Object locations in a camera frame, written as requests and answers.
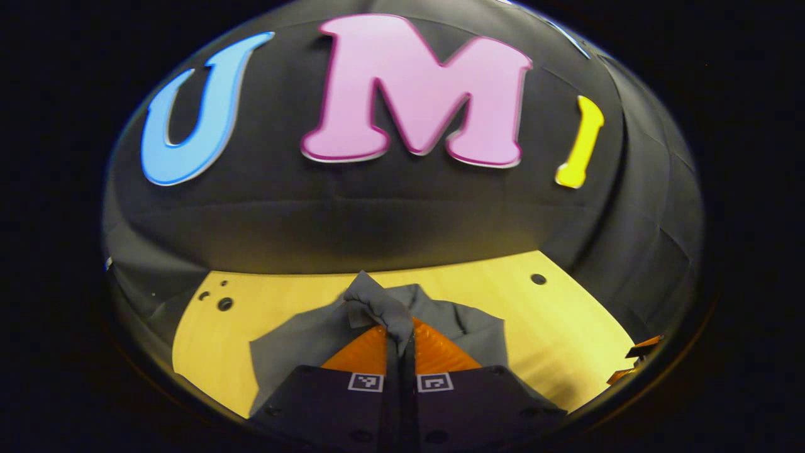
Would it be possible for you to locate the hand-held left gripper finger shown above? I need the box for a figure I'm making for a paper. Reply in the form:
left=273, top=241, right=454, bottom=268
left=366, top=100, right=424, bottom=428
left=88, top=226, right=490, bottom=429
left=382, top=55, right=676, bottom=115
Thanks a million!
left=402, top=318, right=567, bottom=450
left=248, top=324, right=403, bottom=453

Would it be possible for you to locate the grey polo shirt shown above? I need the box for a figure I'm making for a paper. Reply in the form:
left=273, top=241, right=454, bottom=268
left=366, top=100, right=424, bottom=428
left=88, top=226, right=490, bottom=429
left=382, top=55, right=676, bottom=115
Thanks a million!
left=248, top=271, right=567, bottom=419

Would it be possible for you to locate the black backdrop cloth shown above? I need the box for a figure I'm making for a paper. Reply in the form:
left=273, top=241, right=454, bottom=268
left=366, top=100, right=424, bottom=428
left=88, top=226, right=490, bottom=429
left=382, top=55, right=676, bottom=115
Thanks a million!
left=101, top=0, right=705, bottom=353

